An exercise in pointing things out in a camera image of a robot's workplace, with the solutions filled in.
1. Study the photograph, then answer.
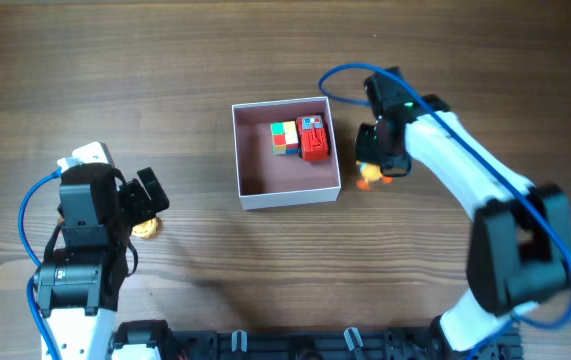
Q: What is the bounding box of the yellow duck toy blue hat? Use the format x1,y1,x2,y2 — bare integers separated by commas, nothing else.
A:
356,161,393,191

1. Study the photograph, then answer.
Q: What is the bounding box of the red toy fire truck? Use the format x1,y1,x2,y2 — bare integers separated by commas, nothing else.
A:
296,115,329,162

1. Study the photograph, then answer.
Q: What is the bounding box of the white cardboard box pink inside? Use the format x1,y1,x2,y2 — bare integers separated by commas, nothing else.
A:
232,97,341,210

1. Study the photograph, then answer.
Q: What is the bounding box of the multicoloured puzzle cube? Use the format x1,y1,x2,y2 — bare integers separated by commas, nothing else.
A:
270,121,299,155

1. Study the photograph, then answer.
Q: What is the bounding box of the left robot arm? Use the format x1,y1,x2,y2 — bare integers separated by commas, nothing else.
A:
27,163,169,359

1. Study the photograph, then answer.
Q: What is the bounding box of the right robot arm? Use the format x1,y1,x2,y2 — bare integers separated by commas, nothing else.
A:
355,68,571,359

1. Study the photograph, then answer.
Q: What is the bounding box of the left blue cable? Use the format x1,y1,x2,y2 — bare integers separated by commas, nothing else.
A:
17,168,64,360

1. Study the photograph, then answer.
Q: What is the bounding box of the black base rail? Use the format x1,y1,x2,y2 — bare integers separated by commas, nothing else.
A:
107,319,524,360

